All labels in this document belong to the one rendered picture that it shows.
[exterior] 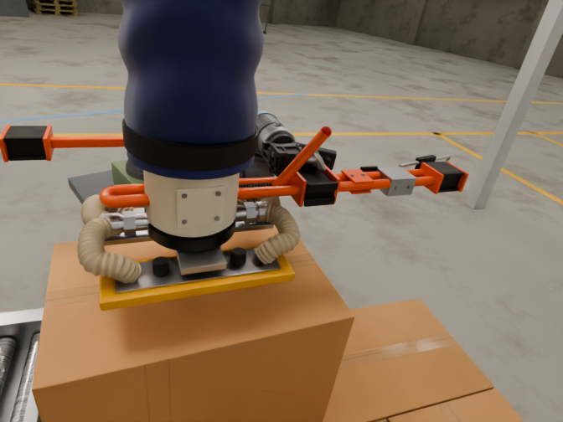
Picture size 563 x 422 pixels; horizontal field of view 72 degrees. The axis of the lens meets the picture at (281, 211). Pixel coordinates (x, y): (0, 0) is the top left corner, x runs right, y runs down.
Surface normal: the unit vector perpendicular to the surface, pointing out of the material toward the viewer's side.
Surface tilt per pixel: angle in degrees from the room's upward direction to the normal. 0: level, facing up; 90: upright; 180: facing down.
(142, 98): 83
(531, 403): 0
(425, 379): 0
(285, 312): 0
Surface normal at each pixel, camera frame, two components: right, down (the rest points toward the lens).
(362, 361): 0.12, -0.85
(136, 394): 0.37, 0.52
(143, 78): -0.53, 0.14
